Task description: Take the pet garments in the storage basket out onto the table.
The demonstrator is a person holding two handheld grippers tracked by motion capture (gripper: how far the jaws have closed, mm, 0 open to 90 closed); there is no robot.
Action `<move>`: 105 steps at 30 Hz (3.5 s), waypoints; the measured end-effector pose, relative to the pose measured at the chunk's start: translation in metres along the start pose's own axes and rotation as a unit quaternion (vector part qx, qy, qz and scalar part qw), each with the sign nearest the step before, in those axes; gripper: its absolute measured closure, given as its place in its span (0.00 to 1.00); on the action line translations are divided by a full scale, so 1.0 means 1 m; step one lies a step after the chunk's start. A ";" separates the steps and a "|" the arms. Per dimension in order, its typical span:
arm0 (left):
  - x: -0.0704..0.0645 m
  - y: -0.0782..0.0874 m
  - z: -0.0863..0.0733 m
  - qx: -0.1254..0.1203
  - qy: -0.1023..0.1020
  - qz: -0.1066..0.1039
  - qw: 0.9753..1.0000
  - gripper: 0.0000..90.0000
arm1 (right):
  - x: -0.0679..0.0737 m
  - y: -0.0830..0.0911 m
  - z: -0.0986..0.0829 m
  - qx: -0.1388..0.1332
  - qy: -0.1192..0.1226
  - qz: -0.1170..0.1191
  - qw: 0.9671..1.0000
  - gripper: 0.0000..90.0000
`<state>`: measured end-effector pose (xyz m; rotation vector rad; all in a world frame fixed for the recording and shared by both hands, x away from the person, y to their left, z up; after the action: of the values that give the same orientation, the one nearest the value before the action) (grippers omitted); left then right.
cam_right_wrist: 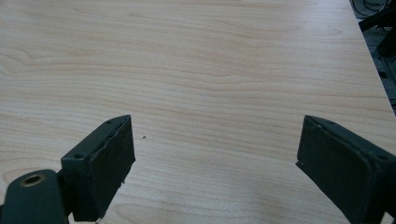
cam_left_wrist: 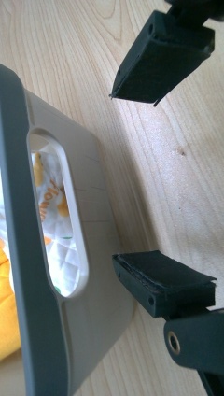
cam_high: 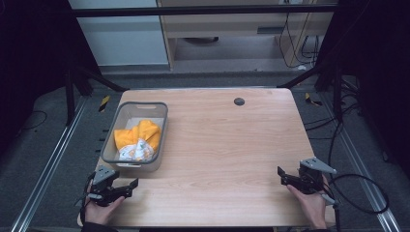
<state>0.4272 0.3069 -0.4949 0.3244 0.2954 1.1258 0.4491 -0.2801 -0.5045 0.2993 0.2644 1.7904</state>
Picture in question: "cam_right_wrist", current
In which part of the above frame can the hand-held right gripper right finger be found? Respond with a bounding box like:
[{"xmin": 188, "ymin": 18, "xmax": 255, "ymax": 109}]
[{"xmin": 295, "ymin": 114, "xmax": 396, "ymax": 224}]

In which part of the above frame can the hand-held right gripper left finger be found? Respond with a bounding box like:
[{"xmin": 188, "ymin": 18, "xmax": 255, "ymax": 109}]
[{"xmin": 60, "ymin": 114, "xmax": 136, "ymax": 223}]

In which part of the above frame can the black metal stand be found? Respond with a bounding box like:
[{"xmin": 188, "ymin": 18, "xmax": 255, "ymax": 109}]
[{"xmin": 358, "ymin": 6, "xmax": 396, "ymax": 58}]

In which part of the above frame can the black cable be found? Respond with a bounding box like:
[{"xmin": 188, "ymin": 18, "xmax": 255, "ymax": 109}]
[{"xmin": 352, "ymin": 0, "xmax": 394, "ymax": 17}]

